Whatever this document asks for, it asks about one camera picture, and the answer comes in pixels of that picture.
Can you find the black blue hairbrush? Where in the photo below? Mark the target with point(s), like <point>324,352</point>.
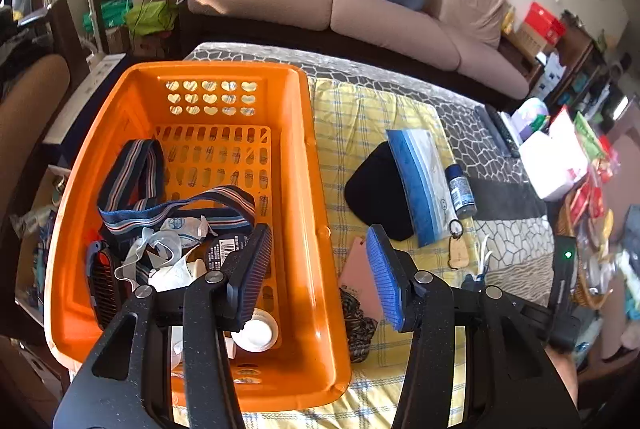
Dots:
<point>102,284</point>

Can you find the brown wooden chair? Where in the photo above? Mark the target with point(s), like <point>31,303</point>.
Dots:
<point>30,109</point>

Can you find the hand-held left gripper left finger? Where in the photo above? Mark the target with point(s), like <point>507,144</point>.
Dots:
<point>250,279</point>

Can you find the green bag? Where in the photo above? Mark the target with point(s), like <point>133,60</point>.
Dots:
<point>150,16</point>

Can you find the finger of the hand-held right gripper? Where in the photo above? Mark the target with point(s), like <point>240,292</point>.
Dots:
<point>470,283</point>

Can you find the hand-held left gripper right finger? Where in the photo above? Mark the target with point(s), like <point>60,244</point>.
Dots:
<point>385,279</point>

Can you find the grey patterned blanket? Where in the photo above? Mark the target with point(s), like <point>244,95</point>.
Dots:
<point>510,239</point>

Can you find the dark wooden shelf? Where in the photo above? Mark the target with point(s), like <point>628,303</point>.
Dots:
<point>575,44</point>

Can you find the person's right forearm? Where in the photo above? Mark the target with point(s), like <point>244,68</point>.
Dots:
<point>562,374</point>

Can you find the red box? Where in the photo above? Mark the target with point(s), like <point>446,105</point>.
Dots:
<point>545,21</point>

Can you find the navy knit cloth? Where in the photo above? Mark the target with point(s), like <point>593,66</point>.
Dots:
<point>375,194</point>

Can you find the orange plastic basket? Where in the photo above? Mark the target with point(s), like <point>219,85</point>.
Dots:
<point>295,189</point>

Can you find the white blue candy packet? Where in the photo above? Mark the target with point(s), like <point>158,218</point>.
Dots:
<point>180,225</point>

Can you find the pile of red snack packets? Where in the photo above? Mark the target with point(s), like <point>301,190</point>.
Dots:
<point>595,194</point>

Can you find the white plastic container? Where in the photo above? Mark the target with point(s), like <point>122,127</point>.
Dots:
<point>530,109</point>

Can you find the pink card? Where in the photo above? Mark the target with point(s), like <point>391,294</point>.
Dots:
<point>362,284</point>

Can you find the dark patterned scrunchie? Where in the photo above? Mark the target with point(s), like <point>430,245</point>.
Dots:
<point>357,329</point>

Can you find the wicker basket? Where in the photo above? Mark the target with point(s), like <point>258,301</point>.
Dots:
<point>590,294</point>

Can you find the dark blue bottle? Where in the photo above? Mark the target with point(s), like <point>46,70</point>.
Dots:
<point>460,191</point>

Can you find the yellow plaid cloth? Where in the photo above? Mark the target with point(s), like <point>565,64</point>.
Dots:
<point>350,119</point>

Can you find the black remote control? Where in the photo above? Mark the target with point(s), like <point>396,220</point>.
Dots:
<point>500,131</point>

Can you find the blue white zip bag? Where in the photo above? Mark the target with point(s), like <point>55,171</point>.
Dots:
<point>425,189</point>

